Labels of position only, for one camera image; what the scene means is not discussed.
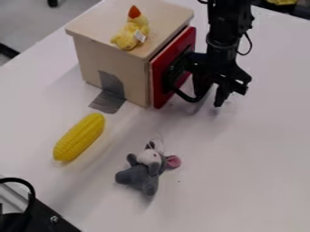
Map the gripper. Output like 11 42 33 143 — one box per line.
185 42 254 108

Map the red drawer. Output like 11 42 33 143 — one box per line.
149 25 203 110

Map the cabinet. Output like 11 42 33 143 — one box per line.
63 0 196 109

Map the yellow plush duck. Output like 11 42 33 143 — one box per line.
110 5 151 52

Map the grey plush mouse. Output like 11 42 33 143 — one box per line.
113 138 183 197

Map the grey tape strip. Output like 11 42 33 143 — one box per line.
87 70 128 115

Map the yellow toy corn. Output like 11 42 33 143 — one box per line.
52 112 107 162

